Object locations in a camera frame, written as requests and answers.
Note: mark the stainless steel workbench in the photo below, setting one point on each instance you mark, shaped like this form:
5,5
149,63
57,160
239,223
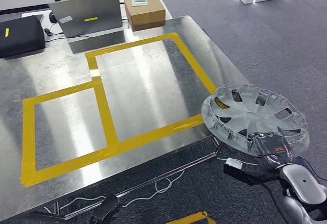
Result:
140,90

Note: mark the black zip case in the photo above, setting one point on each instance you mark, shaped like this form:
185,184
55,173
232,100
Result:
20,36

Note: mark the white desk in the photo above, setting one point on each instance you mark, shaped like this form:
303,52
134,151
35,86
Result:
54,29

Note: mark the black computer mouse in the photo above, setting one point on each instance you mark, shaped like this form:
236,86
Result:
53,17

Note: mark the grey plastic wheel cover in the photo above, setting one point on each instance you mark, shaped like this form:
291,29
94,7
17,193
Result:
245,114

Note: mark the brown cardboard box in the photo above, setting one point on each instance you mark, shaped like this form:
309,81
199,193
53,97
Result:
146,16

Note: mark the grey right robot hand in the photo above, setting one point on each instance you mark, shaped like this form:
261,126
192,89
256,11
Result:
273,155

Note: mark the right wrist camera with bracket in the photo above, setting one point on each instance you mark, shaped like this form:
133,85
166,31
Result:
242,175

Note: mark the silver laptop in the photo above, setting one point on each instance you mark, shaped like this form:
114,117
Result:
87,13

